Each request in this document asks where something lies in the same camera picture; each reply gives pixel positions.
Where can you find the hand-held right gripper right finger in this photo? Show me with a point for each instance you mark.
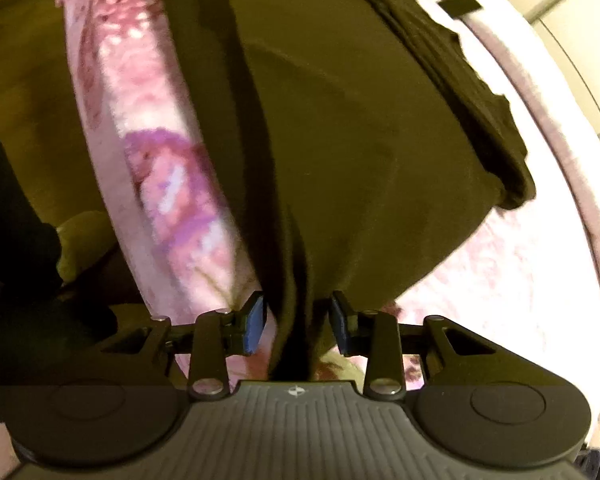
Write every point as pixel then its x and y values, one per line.
pixel 341 327

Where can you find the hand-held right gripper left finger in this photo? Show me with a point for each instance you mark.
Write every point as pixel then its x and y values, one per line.
pixel 254 322

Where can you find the black garment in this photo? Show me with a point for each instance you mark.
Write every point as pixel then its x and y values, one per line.
pixel 330 135

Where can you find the yellow slipper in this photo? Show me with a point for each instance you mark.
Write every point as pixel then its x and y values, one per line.
pixel 87 245

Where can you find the pink floral blanket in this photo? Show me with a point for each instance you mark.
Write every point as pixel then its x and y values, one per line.
pixel 155 160

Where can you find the white ribbed quilt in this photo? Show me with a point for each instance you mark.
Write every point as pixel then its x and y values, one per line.
pixel 555 125

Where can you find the white wardrobe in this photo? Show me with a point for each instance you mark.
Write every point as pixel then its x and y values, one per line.
pixel 590 35

